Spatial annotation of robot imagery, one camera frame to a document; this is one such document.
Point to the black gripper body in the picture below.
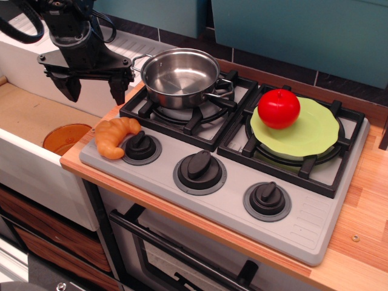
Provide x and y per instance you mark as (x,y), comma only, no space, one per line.
(91,60)

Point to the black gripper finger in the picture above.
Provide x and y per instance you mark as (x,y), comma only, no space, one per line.
(68,85)
(118,87)

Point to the yellow plastic croissant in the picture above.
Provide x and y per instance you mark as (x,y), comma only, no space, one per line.
(109,135)

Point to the red plastic apple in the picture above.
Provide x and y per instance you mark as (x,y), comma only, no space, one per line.
(279,109)

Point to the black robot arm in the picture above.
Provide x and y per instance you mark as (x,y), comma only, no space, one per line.
(81,35)

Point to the stainless steel pot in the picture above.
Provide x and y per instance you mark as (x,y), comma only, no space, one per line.
(184,78)

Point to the black left stove knob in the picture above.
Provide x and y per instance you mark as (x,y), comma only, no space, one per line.
(141,149)

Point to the black stove knob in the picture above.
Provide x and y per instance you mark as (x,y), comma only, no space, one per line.
(267,202)
(141,149)
(200,174)

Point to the black middle stove knob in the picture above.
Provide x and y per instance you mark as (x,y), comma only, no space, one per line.
(200,174)

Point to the grey toy stove top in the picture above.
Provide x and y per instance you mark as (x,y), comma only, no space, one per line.
(303,234)

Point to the black right stove knob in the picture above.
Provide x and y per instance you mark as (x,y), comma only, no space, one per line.
(267,202)

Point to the light green plate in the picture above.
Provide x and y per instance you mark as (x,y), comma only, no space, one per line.
(314,132)

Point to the white toy sink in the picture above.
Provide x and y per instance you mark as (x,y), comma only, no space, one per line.
(31,107)

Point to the orange sink drain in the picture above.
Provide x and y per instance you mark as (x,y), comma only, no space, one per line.
(61,139)

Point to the black left burner grate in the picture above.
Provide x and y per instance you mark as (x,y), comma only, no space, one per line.
(205,125)

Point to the black burner grate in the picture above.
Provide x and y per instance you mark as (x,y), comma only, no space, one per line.
(321,173)
(205,125)

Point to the wooden drawer fronts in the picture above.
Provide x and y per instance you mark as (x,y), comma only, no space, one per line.
(58,240)

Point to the toy oven door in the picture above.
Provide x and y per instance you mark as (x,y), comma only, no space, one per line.
(168,273)

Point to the black right burner grate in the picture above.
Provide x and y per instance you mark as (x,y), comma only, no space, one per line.
(321,173)

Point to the black oven door handle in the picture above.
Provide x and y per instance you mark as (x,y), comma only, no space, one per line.
(129,221)

